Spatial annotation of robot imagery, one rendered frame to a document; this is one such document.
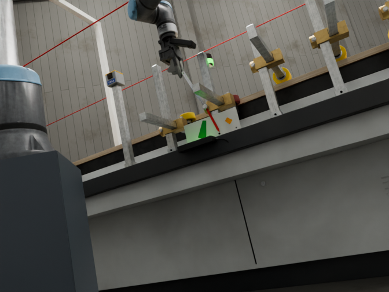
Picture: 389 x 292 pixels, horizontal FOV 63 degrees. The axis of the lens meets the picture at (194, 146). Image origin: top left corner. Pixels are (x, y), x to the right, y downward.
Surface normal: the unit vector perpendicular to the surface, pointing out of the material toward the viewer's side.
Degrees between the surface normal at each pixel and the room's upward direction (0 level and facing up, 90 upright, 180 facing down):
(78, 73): 90
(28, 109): 90
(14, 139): 70
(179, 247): 90
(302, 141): 90
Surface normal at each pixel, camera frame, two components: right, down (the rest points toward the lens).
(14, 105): 0.50, -0.30
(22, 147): 0.44, -0.61
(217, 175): -0.45, -0.10
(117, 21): 0.14, -0.25
